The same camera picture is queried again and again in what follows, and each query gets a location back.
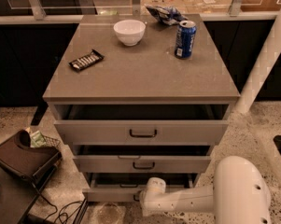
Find blue chip bag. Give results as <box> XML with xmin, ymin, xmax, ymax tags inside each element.
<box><xmin>146</xmin><ymin>5</ymin><xmax>188</xmax><ymax>25</ymax></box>

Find white bowl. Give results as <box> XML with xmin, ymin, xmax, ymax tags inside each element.
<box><xmin>113</xmin><ymin>20</ymin><xmax>146</xmax><ymax>46</ymax></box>

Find white diagonal post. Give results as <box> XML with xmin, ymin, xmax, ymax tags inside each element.
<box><xmin>235</xmin><ymin>9</ymin><xmax>281</xmax><ymax>113</ymax></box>

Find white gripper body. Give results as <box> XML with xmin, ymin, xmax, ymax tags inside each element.
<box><xmin>139</xmin><ymin>177</ymin><xmax>166</xmax><ymax>217</ymax></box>

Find black floor cables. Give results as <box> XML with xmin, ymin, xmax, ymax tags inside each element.
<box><xmin>36</xmin><ymin>193</ymin><xmax>88</xmax><ymax>224</ymax></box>

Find black snack bar wrapper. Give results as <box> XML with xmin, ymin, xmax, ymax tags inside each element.
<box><xmin>69</xmin><ymin>49</ymin><xmax>105</xmax><ymax>72</ymax></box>

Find grey top drawer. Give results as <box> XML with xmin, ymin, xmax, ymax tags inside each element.
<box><xmin>55</xmin><ymin>105</ymin><xmax>228</xmax><ymax>146</ymax></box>

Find wire basket with green packet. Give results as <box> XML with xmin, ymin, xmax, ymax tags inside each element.
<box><xmin>26</xmin><ymin>128</ymin><xmax>60</xmax><ymax>149</ymax></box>

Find grey drawer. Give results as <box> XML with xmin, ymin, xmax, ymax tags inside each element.
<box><xmin>74</xmin><ymin>146</ymin><xmax>211</xmax><ymax>174</ymax></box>
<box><xmin>55</xmin><ymin>105</ymin><xmax>228</xmax><ymax>146</ymax></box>
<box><xmin>82</xmin><ymin>173</ymin><xmax>199</xmax><ymax>203</ymax></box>

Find blue soda can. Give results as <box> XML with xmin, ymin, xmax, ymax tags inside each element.
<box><xmin>175</xmin><ymin>21</ymin><xmax>197</xmax><ymax>59</ymax></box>

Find grey bottom drawer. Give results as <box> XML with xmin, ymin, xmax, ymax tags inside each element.
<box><xmin>82</xmin><ymin>173</ymin><xmax>199</xmax><ymax>203</ymax></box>

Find grey drawer cabinet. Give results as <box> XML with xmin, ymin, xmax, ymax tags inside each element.
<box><xmin>42</xmin><ymin>13</ymin><xmax>241</xmax><ymax>189</ymax></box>

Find grey middle drawer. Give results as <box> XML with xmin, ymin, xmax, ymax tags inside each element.
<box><xmin>74</xmin><ymin>146</ymin><xmax>211</xmax><ymax>174</ymax></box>

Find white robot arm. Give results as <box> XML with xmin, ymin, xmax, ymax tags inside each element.
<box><xmin>139</xmin><ymin>156</ymin><xmax>272</xmax><ymax>224</ymax></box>

